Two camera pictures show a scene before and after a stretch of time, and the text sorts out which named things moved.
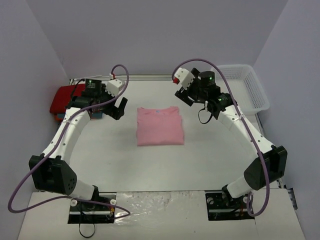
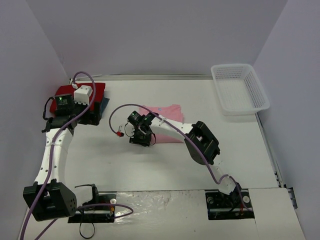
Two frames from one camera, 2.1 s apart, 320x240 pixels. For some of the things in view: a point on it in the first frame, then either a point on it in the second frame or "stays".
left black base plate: (100, 209) stays
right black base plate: (220, 208) stays
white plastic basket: (246, 87) stays
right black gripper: (186, 95) -> (139, 141)
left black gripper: (113, 108) -> (92, 116)
